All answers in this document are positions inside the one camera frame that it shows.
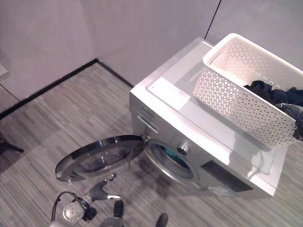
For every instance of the robot dark right foot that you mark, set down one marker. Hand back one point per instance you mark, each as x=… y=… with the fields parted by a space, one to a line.
x=163 y=221

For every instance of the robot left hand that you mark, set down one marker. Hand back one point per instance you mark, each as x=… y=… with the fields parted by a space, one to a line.
x=98 y=190

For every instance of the white rectangular label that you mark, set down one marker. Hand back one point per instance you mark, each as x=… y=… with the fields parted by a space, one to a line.
x=169 y=92

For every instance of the teal cloth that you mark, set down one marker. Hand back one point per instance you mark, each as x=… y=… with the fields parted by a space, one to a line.
x=174 y=154

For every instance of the robot dark left foot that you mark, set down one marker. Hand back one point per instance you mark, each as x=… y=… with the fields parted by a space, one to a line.
x=118 y=208

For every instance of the dark laundry garment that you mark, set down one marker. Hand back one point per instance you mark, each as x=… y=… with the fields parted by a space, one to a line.
x=262 y=88

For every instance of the dark washer display panel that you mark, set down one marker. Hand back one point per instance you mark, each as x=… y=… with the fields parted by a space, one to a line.
x=225 y=175

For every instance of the black baseboard strip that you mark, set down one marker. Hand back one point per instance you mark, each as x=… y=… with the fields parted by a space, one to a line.
x=47 y=88
x=116 y=73

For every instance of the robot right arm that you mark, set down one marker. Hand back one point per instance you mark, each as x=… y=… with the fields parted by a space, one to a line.
x=292 y=110

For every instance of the silver detergent drawer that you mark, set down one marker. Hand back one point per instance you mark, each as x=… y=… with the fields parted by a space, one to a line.
x=147 y=122

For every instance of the silver washer control knob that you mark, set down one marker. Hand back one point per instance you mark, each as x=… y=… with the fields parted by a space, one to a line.
x=183 y=148

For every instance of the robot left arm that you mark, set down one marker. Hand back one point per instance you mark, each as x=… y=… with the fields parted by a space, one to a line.
x=71 y=212

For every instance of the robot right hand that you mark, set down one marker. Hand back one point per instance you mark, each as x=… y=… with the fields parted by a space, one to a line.
x=299 y=132

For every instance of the robot dark foot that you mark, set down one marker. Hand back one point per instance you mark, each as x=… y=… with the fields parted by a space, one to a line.
x=163 y=221
x=118 y=208

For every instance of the silver front-load washing machine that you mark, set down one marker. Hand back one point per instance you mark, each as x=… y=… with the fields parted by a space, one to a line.
x=189 y=127

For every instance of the white perforated laundry basket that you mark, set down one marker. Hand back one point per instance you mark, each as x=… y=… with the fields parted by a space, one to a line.
x=236 y=106

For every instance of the round chrome washer door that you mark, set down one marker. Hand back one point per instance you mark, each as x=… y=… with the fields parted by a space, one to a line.
x=99 y=157

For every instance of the black furniture leg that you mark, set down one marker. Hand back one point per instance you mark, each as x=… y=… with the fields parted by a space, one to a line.
x=10 y=146

